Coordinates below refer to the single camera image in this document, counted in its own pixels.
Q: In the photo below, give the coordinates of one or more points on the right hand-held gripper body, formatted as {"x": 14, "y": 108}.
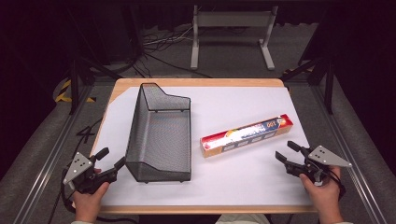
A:
{"x": 314, "y": 165}

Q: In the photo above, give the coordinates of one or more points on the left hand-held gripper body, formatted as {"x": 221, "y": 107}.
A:
{"x": 81, "y": 174}

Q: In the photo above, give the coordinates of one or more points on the long red foil box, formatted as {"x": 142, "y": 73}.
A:
{"x": 246, "y": 135}

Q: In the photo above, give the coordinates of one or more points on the person's left hand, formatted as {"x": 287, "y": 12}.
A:
{"x": 88, "y": 202}

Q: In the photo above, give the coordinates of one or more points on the person's right hand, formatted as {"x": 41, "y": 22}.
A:
{"x": 323, "y": 196}

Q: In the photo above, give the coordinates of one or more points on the white table sheet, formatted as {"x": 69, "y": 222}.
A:
{"x": 243, "y": 183}

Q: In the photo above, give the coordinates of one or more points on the black tripod stand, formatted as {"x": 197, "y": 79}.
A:
{"x": 74, "y": 88}
{"x": 329, "y": 90}

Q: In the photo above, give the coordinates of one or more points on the yellow black hazard tape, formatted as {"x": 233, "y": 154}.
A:
{"x": 61, "y": 94}

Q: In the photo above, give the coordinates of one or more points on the person's light clothing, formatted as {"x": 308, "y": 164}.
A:
{"x": 241, "y": 219}

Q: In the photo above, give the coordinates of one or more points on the white metal stand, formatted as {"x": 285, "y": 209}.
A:
{"x": 233, "y": 19}

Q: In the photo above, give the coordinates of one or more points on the aluminium floor rail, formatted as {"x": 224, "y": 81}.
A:
{"x": 344, "y": 138}
{"x": 51, "y": 157}

